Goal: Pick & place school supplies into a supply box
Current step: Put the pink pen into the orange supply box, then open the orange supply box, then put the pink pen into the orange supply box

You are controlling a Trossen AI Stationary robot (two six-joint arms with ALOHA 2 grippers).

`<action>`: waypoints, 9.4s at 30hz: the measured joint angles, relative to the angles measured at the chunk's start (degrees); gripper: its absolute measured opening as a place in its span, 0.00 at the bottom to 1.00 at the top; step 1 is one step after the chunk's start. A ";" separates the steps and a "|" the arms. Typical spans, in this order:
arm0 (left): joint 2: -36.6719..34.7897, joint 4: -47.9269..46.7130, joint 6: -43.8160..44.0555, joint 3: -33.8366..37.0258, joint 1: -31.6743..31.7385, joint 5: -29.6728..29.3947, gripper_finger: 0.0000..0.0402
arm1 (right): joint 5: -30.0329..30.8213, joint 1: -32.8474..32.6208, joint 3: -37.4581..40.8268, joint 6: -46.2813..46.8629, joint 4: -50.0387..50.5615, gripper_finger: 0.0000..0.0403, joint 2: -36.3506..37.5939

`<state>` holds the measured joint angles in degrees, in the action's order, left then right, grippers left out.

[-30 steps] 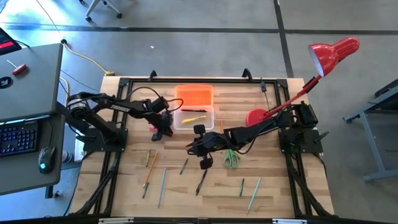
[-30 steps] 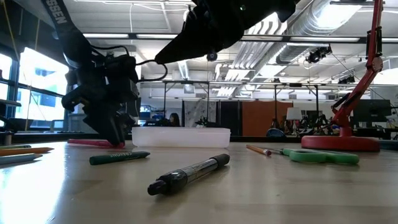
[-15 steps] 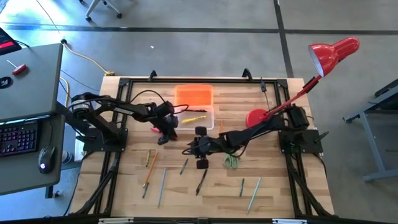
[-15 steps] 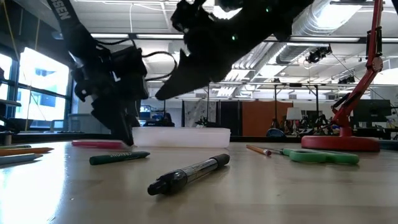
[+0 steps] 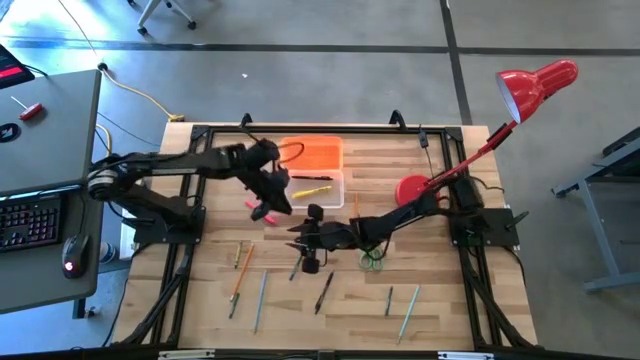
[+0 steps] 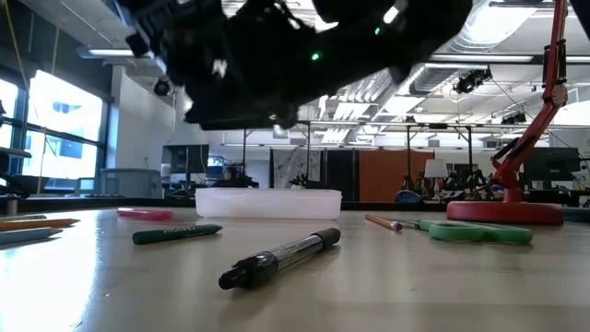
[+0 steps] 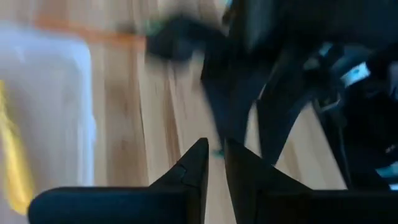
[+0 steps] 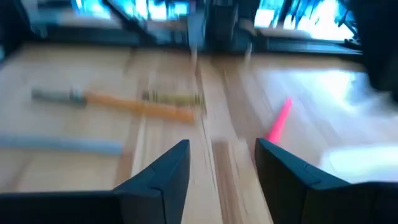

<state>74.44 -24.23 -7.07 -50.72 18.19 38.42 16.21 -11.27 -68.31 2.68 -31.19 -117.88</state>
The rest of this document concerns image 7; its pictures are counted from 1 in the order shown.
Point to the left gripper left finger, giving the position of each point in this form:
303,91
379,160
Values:
174,199

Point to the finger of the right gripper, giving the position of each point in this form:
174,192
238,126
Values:
233,99
280,118

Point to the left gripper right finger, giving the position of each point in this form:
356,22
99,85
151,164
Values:
264,199

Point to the clear box with orange lid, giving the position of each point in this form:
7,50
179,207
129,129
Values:
56,109

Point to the orange pencil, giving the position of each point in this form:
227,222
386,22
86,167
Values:
93,34

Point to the yellow pencil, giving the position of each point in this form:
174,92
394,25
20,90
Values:
15,174

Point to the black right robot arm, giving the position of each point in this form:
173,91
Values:
367,140

